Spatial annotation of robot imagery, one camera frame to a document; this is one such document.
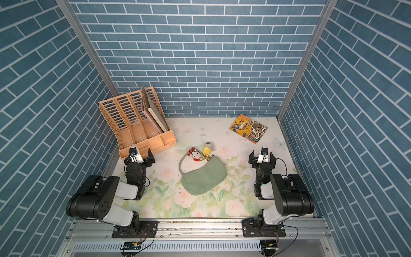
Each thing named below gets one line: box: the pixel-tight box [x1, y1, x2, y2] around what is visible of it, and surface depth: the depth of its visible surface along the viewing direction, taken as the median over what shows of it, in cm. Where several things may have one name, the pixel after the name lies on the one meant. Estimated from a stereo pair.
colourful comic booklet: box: [228, 114, 268, 145], surface depth 115 cm
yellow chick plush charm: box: [202, 141, 214, 162], surface depth 101 cm
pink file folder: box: [141, 85, 163, 134], surface depth 91 cm
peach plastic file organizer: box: [98, 86, 178, 161], surface depth 104 cm
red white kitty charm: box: [187, 147, 203, 162], surface depth 98 cm
